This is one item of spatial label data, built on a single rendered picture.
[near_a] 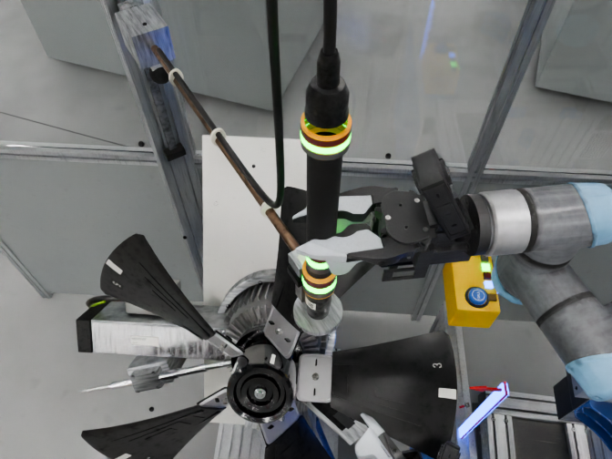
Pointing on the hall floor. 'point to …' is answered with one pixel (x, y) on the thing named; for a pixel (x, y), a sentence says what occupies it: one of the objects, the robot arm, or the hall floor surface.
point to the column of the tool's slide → (179, 175)
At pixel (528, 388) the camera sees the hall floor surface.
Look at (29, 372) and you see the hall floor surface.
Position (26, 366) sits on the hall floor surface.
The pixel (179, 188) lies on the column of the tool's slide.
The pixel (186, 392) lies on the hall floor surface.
